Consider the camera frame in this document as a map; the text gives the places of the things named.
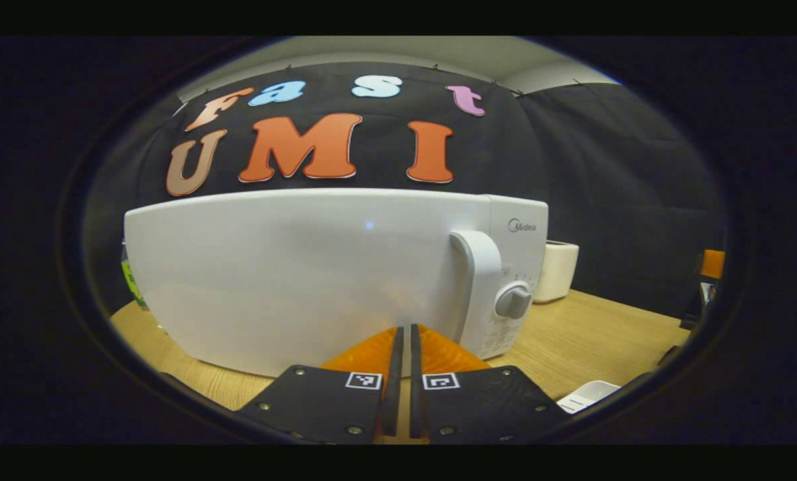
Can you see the white dish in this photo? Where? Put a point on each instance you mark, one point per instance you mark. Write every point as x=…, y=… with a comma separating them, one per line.
x=588, y=395

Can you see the white toaster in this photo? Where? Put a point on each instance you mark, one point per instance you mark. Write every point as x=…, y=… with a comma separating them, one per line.
x=560, y=270

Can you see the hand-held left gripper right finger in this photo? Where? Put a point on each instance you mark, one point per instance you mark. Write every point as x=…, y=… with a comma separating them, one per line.
x=415, y=387

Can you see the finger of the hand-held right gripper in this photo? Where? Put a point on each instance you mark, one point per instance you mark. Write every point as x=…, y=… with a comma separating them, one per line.
x=712, y=264

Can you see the green spray bottle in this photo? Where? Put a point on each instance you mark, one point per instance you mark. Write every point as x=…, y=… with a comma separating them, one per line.
x=133, y=284

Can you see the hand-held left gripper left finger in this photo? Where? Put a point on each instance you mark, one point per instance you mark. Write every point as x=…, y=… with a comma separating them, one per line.
x=393, y=387

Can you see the white microwave oven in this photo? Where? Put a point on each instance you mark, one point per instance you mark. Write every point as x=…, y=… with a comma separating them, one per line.
x=291, y=274

